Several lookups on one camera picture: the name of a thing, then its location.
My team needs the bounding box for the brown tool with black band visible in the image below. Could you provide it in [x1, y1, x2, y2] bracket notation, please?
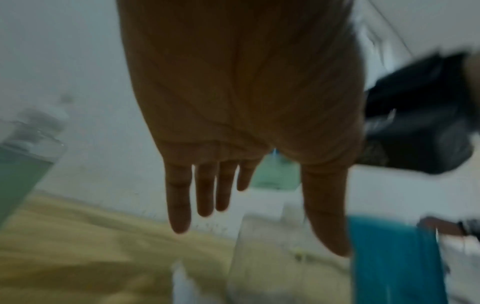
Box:
[417, 216, 480, 239]

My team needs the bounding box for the blue cloth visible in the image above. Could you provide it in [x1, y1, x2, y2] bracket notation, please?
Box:
[348, 216, 449, 304]

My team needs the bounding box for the glass container with green liquid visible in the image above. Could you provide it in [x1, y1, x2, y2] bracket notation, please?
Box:
[0, 118, 69, 228]

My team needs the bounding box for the person's left hand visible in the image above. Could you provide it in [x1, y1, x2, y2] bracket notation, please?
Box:
[115, 0, 368, 258]

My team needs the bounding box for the clear glass cup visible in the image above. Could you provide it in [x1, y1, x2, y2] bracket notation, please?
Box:
[227, 204, 354, 304]

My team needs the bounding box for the black bag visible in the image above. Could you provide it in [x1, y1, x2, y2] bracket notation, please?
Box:
[355, 51, 480, 175]

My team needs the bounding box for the green glass bottle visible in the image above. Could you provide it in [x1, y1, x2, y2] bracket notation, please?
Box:
[250, 150, 302, 191]

